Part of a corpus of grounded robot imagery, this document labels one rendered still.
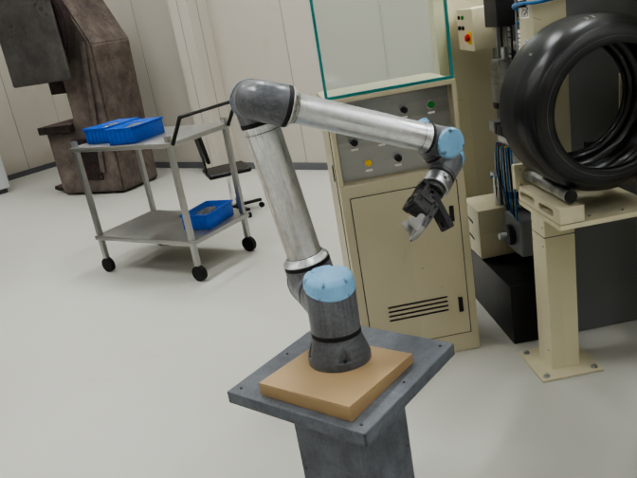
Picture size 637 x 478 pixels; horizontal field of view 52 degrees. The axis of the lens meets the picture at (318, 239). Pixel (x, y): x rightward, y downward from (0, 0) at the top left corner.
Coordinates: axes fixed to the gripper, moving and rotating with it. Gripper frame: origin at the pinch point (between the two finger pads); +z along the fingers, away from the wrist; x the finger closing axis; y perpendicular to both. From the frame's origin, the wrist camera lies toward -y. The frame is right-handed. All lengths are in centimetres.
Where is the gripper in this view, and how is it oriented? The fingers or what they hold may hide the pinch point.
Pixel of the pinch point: (414, 239)
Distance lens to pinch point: 200.4
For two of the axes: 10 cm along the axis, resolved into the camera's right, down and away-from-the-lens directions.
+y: -7.9, -5.9, -1.3
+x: 4.0, -3.4, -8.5
